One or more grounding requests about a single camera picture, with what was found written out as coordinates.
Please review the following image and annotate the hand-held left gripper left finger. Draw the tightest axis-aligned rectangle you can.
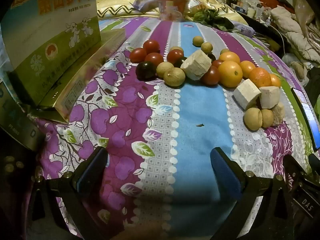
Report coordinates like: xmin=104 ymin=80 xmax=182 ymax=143
xmin=30 ymin=146 xmax=109 ymax=240

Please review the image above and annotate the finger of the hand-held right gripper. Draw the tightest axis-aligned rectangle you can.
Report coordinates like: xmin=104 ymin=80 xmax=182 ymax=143
xmin=309 ymin=153 xmax=320 ymax=173
xmin=283 ymin=154 xmax=310 ymax=188

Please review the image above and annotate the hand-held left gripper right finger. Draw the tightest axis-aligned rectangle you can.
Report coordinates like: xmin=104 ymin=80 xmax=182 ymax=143
xmin=210 ymin=147 xmax=292 ymax=240

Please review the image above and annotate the black smartphone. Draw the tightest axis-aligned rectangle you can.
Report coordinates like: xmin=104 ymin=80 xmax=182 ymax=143
xmin=291 ymin=87 xmax=320 ymax=151

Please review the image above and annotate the floral striped bedsheet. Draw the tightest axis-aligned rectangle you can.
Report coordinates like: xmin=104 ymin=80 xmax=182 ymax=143
xmin=32 ymin=17 xmax=320 ymax=240

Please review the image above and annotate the small orange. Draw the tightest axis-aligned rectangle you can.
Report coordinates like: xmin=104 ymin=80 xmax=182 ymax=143
xmin=219 ymin=51 xmax=240 ymax=64
xmin=218 ymin=61 xmax=243 ymax=88
xmin=249 ymin=67 xmax=272 ymax=88
xmin=239 ymin=60 xmax=257 ymax=79
xmin=270 ymin=74 xmax=282 ymax=88

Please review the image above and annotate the golden flat carton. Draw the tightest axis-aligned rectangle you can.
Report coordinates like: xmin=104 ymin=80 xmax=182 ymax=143
xmin=37 ymin=29 xmax=128 ymax=124

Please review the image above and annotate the cluster of longans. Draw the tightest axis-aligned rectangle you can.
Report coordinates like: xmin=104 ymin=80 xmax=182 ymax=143
xmin=156 ymin=35 xmax=275 ymax=131

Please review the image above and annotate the beige padded coat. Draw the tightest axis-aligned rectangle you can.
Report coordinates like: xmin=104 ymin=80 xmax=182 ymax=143
xmin=271 ymin=5 xmax=320 ymax=64

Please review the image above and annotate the purple snack packet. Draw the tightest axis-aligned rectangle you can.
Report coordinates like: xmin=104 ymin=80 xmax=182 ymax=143
xmin=132 ymin=0 xmax=160 ymax=12
xmin=234 ymin=23 xmax=256 ymax=37

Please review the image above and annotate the green leafy vegetable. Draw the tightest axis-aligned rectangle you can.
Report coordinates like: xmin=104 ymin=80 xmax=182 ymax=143
xmin=194 ymin=9 xmax=235 ymax=32

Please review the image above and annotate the blue green printed carton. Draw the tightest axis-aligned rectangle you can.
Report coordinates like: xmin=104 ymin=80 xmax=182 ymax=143
xmin=0 ymin=0 xmax=102 ymax=107

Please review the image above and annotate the nightstand clutter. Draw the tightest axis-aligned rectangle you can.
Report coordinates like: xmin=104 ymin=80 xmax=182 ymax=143
xmin=231 ymin=0 xmax=274 ymax=22

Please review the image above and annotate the clear plastic snack bag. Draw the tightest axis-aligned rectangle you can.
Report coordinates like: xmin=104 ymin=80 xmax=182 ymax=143
xmin=187 ymin=0 xmax=213 ymax=15

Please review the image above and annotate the cream zigzag quilt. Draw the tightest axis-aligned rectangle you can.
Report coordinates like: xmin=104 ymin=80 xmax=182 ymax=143
xmin=96 ymin=0 xmax=249 ymax=27

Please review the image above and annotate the white cable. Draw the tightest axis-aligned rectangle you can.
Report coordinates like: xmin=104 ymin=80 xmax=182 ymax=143
xmin=265 ymin=19 xmax=286 ymax=54

